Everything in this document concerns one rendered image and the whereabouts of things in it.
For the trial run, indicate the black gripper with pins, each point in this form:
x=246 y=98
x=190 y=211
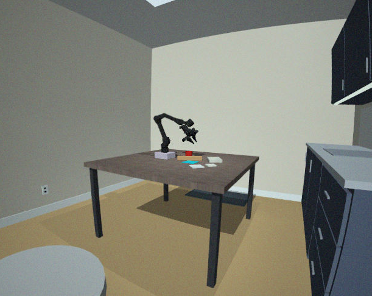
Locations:
x=188 y=136

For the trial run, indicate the tan wooden bar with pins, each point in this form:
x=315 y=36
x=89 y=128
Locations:
x=190 y=158

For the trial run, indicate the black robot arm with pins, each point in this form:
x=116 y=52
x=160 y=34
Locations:
x=166 y=140

